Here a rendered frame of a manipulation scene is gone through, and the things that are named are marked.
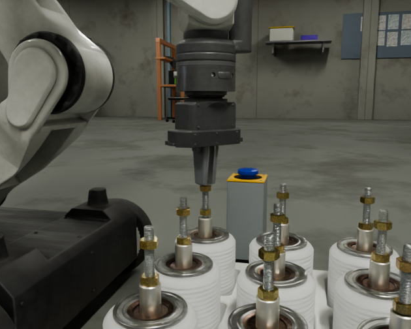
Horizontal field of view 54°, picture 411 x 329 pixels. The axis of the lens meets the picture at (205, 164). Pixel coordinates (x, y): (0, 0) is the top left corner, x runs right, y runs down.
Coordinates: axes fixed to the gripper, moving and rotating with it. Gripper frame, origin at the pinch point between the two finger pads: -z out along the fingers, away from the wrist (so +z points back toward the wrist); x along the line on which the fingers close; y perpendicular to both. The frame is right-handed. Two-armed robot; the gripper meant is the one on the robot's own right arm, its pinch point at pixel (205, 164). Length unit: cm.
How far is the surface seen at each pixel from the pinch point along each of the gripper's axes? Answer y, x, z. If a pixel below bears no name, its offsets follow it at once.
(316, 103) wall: 546, 733, -2
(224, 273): -4.7, 0.0, -16.1
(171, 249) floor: 53, 27, -37
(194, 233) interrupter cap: 1.6, -1.0, -11.2
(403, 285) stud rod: -33.1, -3.8, -5.8
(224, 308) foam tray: -7.9, -2.5, -19.4
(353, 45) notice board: 488, 778, 125
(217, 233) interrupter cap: -0.8, 1.8, -11.2
